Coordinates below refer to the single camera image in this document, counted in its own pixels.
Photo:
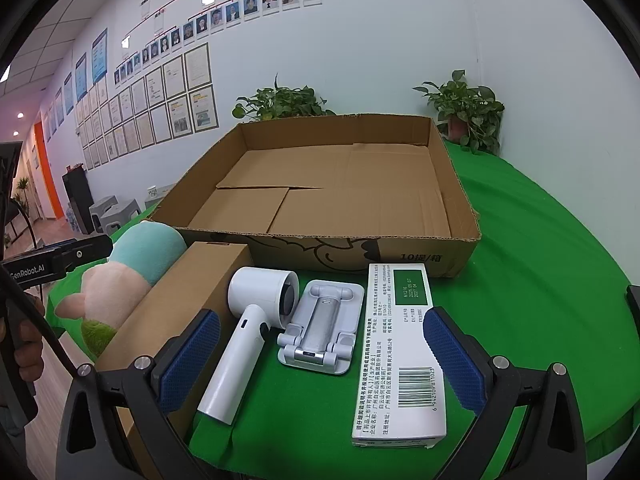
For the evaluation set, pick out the grey plastic stool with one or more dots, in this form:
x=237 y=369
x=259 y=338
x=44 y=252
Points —
x=99 y=208
x=118 y=215

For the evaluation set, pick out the pink and teal plush toy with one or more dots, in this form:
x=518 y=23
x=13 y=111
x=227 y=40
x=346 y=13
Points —
x=110 y=291

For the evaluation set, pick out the large open cardboard tray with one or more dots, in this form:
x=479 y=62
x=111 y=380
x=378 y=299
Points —
x=329 y=194

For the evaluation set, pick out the black cabinet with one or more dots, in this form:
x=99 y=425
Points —
x=79 y=195

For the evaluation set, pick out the white green medicine box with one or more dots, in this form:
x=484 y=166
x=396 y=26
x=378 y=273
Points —
x=401 y=398

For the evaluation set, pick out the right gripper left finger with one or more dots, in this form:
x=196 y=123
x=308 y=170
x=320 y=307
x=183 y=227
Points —
x=92 y=443

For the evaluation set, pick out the row of staff photos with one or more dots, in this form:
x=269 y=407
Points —
x=215 y=18

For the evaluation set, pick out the framed certificates on wall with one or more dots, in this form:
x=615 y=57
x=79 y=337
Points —
x=175 y=100

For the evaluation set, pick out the left potted green plant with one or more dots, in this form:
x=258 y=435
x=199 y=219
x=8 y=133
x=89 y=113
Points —
x=279 y=102

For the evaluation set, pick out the white folding phone stand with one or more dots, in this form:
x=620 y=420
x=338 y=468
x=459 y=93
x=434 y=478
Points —
x=321 y=336

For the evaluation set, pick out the potted green plant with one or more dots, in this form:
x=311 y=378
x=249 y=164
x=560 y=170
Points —
x=279 y=102
x=466 y=115

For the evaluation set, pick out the blue wall poster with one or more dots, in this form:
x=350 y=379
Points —
x=99 y=56

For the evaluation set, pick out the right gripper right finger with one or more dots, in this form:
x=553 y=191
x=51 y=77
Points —
x=550 y=443

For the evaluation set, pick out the person's left hand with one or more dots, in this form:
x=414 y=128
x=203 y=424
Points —
x=29 y=356

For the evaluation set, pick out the white handheld hair dryer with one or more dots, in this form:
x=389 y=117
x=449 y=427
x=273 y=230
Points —
x=261 y=300

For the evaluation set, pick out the right potted green plant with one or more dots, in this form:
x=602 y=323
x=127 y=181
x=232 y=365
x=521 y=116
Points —
x=466 y=115

